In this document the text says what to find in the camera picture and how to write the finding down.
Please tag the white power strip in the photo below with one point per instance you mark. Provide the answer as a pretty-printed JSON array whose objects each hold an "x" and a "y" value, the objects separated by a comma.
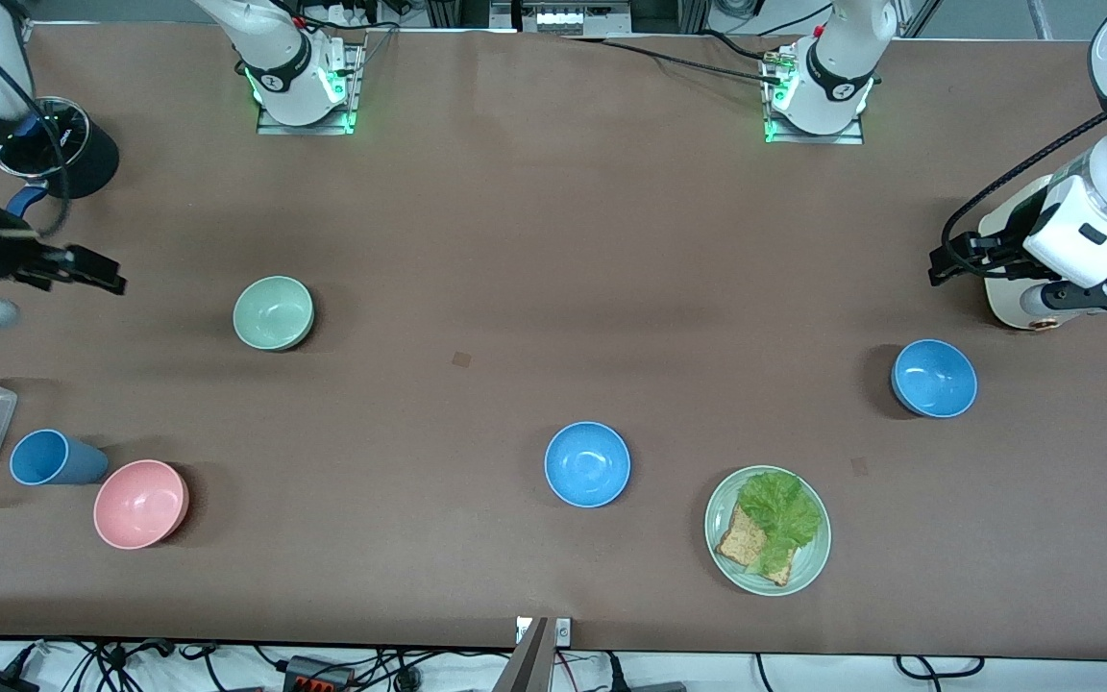
[{"x": 342, "y": 12}]

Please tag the cream toaster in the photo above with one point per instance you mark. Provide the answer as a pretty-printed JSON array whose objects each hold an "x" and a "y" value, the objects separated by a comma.
[{"x": 1003, "y": 298}]

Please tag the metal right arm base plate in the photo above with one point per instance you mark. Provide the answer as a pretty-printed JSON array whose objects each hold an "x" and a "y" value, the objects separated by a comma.
[{"x": 304, "y": 128}]

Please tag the blue bowl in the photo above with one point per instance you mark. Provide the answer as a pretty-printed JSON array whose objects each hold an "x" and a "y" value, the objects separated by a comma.
[
  {"x": 587, "y": 464},
  {"x": 934, "y": 378}
]

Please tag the black pot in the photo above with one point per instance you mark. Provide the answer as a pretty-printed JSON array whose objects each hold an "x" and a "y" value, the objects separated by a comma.
[{"x": 97, "y": 159}]

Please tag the green lettuce leaf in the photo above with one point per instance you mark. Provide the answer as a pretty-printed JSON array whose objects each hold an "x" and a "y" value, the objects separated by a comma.
[{"x": 782, "y": 514}]

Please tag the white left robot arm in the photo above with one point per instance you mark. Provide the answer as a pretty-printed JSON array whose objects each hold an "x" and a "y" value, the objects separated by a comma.
[{"x": 837, "y": 67}]

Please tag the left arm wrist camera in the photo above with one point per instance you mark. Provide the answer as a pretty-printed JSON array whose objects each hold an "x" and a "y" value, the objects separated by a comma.
[{"x": 1092, "y": 295}]

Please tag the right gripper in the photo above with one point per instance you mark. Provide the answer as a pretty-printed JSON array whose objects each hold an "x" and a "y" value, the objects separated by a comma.
[{"x": 6, "y": 256}]

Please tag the black box with orange connectors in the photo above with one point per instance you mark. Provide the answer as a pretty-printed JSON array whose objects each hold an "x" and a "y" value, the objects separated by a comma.
[{"x": 318, "y": 676}]

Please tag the green bowl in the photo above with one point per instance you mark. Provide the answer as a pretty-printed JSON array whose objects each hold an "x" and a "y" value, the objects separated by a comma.
[{"x": 272, "y": 312}]

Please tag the blue cup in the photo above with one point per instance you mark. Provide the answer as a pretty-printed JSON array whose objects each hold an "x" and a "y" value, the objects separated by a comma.
[{"x": 54, "y": 458}]

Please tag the pink bowl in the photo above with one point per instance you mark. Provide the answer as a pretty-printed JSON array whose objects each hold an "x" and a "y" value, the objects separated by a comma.
[{"x": 140, "y": 504}]

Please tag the green plate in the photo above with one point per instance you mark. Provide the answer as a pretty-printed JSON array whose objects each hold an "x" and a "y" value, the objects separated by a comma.
[{"x": 808, "y": 567}]

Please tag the grey camera post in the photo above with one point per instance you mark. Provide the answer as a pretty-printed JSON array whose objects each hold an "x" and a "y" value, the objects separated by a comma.
[{"x": 525, "y": 668}]

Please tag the brown bread slice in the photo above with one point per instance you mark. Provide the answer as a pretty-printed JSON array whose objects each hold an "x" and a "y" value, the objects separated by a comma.
[{"x": 741, "y": 543}]

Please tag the white bracket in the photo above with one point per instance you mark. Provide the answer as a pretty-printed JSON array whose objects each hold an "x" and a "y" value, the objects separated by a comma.
[{"x": 563, "y": 630}]

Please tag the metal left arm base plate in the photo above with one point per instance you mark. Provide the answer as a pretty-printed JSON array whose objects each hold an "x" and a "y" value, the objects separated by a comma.
[{"x": 813, "y": 138}]

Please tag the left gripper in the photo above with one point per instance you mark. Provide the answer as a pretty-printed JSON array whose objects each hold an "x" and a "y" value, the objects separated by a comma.
[{"x": 1003, "y": 242}]

